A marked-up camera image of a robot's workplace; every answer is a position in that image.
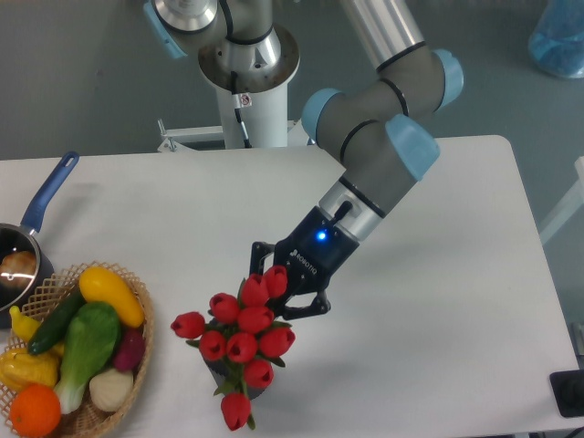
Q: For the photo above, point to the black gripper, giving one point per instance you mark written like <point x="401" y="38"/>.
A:
<point x="311" y="254"/>

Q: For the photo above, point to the red tulip bouquet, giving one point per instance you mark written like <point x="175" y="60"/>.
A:
<point x="245" y="334"/>

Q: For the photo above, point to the dark grey ribbed vase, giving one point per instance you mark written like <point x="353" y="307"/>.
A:
<point x="220" y="372"/>

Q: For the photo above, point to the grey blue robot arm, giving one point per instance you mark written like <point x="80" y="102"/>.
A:
<point x="374" y="135"/>

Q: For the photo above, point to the yellow squash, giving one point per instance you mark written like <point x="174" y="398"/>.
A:
<point x="97" y="283"/>

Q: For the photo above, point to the green bok choy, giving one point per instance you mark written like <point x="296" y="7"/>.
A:
<point x="89" y="343"/>

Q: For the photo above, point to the white garlic bulb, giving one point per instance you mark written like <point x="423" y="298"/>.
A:
<point x="109" y="389"/>

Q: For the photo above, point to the green cucumber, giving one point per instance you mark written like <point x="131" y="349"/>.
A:
<point x="54" y="328"/>

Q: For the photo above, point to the yellow banana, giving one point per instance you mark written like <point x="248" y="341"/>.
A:
<point x="22" y="325"/>

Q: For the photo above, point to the brown bread roll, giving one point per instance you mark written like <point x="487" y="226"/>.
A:
<point x="18" y="269"/>

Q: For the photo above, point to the yellow bell pepper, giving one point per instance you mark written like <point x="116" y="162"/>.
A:
<point x="19" y="369"/>

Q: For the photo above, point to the orange fruit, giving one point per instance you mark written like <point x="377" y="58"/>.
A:
<point x="35" y="411"/>

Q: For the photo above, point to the black device at edge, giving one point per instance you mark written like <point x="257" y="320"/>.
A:
<point x="567" y="387"/>

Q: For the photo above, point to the blue translucent bag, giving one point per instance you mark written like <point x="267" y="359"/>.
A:
<point x="556" y="44"/>

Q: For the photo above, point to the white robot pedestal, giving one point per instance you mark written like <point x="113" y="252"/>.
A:
<point x="251" y="88"/>

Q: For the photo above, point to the blue handled saucepan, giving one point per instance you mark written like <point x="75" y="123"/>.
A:
<point x="23" y="237"/>

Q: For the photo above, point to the white frame at right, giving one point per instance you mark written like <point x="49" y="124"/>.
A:
<point x="565" y="208"/>

